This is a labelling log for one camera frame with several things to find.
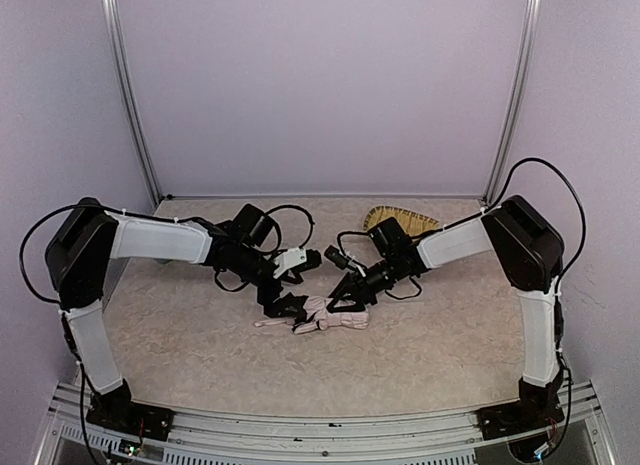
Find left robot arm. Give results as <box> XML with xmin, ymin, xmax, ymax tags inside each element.
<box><xmin>45</xmin><ymin>197</ymin><xmax>321</xmax><ymax>421</ymax></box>

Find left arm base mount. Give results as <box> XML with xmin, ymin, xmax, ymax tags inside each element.
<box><xmin>86</xmin><ymin>402</ymin><xmax>175</xmax><ymax>442</ymax></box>

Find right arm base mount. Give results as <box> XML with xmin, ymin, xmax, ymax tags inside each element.
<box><xmin>475</xmin><ymin>401</ymin><xmax>565</xmax><ymax>440</ymax></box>

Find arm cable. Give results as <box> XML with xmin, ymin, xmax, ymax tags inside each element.
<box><xmin>487</xmin><ymin>157</ymin><xmax>586</xmax><ymax>286</ymax></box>
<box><xmin>267</xmin><ymin>203</ymin><xmax>316</xmax><ymax>249</ymax></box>

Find front aluminium rail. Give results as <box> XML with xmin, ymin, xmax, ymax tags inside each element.
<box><xmin>29</xmin><ymin>379</ymin><xmax>614</xmax><ymax>465</ymax></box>

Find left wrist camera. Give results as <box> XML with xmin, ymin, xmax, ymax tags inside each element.
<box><xmin>272</xmin><ymin>247</ymin><xmax>322</xmax><ymax>278</ymax></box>

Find right frame post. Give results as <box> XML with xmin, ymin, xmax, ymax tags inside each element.
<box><xmin>483</xmin><ymin>0</ymin><xmax>542</xmax><ymax>203</ymax></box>

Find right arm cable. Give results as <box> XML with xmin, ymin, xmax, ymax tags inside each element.
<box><xmin>487</xmin><ymin>157</ymin><xmax>586</xmax><ymax>286</ymax></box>

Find pink folding umbrella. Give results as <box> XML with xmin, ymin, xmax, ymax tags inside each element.
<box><xmin>254</xmin><ymin>296</ymin><xmax>370</xmax><ymax>335</ymax></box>

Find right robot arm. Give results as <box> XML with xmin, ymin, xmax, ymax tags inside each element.
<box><xmin>325</xmin><ymin>195</ymin><xmax>564</xmax><ymax>413</ymax></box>

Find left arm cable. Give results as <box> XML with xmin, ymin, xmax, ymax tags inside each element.
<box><xmin>267</xmin><ymin>203</ymin><xmax>316</xmax><ymax>249</ymax></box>

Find woven bamboo tray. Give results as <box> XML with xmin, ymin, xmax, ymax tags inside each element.
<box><xmin>363</xmin><ymin>205</ymin><xmax>439</xmax><ymax>236</ymax></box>

